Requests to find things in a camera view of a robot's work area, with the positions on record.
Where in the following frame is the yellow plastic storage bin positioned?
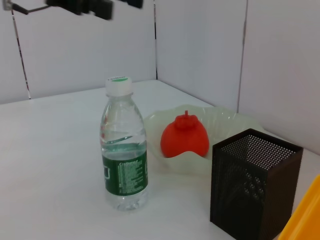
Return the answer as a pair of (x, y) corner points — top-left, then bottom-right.
(277, 174), (320, 240)

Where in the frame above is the clear water bottle green label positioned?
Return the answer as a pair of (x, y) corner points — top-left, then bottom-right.
(100, 75), (149, 212)

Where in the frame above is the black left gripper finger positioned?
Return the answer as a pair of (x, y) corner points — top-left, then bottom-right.
(86, 0), (115, 21)
(119, 0), (145, 10)

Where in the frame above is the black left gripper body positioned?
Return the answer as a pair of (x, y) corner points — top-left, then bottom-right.
(45, 0), (88, 15)

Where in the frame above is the red orange toy fruit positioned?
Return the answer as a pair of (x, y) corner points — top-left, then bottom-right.
(160, 109), (210, 159)

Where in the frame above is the translucent wavy fruit plate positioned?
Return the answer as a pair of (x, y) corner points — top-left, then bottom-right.
(143, 103), (266, 176)

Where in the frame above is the black mesh pen holder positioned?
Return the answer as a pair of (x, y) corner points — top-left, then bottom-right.
(209, 128), (305, 240)

